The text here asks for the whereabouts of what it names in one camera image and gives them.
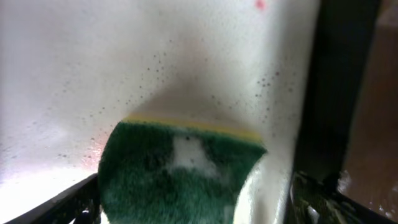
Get brown plastic tray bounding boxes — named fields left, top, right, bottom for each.
left=294, top=0, right=397, bottom=223

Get yellow green sponge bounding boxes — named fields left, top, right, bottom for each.
left=98, top=116, right=266, bottom=223

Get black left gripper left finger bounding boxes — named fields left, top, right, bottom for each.
left=6, top=173, right=101, bottom=224

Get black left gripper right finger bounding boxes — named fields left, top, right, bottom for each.
left=287, top=172, right=394, bottom=224

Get white soapy water tray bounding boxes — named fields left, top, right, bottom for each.
left=1, top=0, right=320, bottom=223

